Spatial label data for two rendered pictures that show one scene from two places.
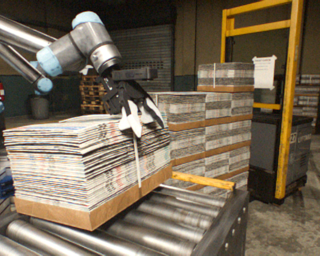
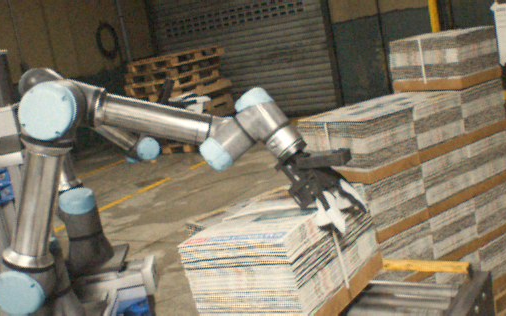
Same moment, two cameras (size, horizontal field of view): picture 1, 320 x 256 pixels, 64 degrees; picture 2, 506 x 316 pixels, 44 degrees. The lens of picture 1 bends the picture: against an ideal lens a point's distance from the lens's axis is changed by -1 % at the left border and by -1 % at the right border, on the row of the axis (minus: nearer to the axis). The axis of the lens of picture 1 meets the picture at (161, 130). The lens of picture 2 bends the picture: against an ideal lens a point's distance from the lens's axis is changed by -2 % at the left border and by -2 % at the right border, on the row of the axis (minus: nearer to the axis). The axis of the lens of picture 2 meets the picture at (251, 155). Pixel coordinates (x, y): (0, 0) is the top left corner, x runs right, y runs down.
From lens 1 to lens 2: 0.75 m
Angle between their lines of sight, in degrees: 6
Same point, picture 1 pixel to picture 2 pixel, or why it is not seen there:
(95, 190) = (306, 298)
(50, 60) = (220, 156)
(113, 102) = (303, 194)
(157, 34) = not seen: outside the picture
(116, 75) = (302, 163)
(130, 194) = (339, 298)
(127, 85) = (317, 173)
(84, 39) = (256, 125)
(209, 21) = not seen: outside the picture
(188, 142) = (395, 197)
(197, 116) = (403, 148)
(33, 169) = (225, 285)
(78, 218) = not seen: outside the picture
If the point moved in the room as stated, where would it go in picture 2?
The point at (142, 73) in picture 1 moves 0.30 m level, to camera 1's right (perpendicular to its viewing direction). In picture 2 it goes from (335, 160) to (482, 135)
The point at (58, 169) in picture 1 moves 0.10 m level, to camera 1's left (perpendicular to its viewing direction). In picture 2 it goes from (260, 281) to (212, 288)
